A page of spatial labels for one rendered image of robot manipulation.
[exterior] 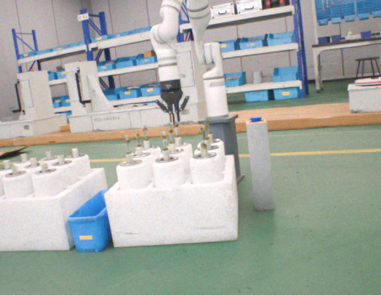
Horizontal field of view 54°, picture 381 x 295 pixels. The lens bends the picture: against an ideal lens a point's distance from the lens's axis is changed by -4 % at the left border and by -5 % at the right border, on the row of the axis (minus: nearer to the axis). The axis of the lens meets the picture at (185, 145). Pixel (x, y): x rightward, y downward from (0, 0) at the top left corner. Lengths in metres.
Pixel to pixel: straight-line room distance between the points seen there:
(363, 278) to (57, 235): 0.90
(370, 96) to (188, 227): 2.18
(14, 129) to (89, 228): 3.58
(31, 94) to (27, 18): 5.46
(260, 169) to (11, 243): 0.89
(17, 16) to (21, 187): 8.43
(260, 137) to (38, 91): 3.56
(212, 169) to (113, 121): 2.70
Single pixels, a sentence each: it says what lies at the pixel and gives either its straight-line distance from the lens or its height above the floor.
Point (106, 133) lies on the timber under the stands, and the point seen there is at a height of 0.07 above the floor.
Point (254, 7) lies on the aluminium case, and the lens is 5.98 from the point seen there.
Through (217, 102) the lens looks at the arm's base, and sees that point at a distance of 1.70.
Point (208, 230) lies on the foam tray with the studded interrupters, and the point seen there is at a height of 0.04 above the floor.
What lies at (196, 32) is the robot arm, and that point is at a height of 0.67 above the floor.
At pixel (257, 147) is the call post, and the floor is 0.23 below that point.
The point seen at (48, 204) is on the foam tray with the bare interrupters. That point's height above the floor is 0.16.
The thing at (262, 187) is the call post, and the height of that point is 0.09.
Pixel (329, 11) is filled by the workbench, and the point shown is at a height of 1.31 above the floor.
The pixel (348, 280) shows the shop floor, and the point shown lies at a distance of 0.98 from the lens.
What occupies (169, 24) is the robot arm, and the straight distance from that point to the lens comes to 1.39.
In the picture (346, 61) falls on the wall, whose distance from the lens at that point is 9.43.
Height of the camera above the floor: 0.50
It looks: 10 degrees down
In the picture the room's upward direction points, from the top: 8 degrees counter-clockwise
